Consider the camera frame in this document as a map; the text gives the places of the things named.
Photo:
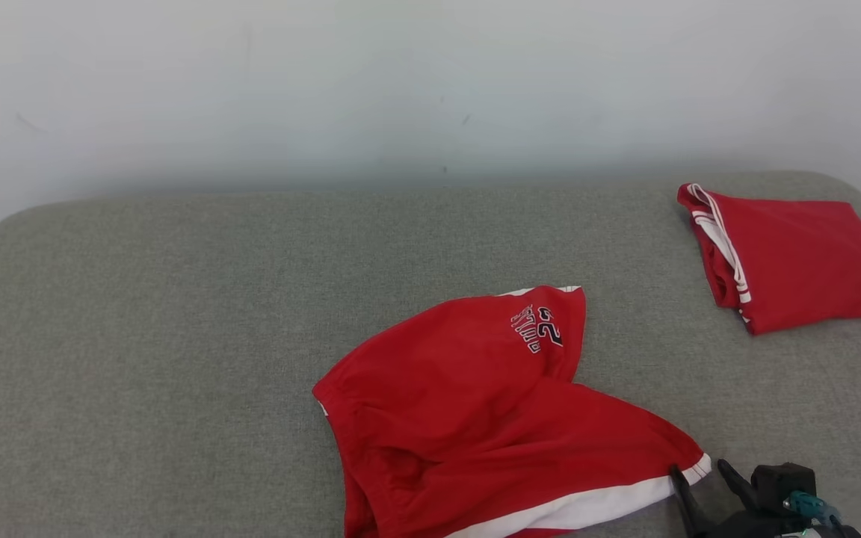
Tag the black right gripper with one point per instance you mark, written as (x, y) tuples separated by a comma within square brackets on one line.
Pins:
[(752, 527)]

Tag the red basketball shorts white trim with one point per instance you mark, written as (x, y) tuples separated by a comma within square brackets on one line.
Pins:
[(475, 418)]

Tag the red jersey with white stripes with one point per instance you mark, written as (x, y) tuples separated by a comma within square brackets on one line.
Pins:
[(804, 254)]

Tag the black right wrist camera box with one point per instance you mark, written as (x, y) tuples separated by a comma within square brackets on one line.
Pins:
[(778, 480)]

